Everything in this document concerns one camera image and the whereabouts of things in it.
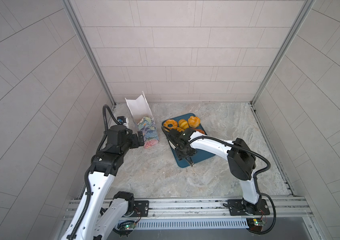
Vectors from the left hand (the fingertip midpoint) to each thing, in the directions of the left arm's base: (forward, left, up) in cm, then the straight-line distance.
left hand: (137, 131), depth 71 cm
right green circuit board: (-35, -56, -24) cm, 70 cm away
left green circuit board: (-35, +2, -20) cm, 41 cm away
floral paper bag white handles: (+23, +4, -17) cm, 29 cm away
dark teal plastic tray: (-7, -31, -10) cm, 34 cm away
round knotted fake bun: (+20, -30, -20) cm, 42 cm away
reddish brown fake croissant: (+15, -35, -23) cm, 44 cm away
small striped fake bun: (+19, -23, -20) cm, 36 cm away
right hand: (-4, -22, -22) cm, 31 cm away
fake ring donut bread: (+22, -15, -22) cm, 35 cm away
